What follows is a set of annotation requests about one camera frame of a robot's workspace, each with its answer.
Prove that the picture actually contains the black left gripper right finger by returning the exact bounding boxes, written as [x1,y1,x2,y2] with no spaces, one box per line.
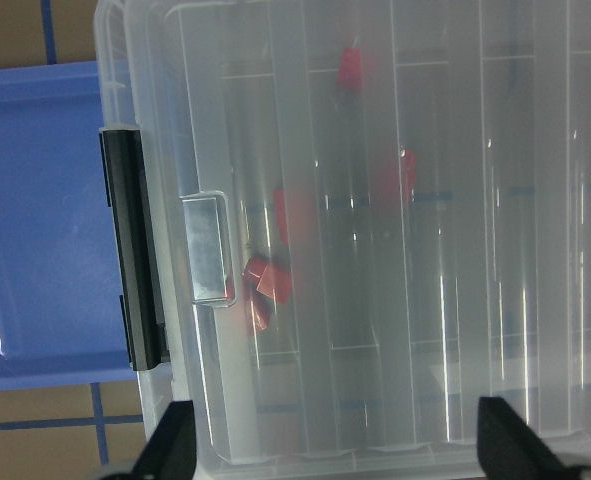
[477,397,581,480]

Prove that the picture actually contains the black box latch handle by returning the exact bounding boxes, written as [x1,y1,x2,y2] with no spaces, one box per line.
[99,129,170,372]

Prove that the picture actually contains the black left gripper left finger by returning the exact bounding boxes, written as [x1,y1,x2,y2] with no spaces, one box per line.
[130,400,197,480]

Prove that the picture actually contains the clear plastic box lid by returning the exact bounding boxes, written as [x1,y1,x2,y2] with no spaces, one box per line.
[124,0,591,459]

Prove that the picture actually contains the clear plastic storage box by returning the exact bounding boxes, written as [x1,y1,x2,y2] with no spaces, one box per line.
[93,0,591,480]

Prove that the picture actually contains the blue plastic tray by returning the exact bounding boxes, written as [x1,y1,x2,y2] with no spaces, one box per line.
[0,62,134,390]

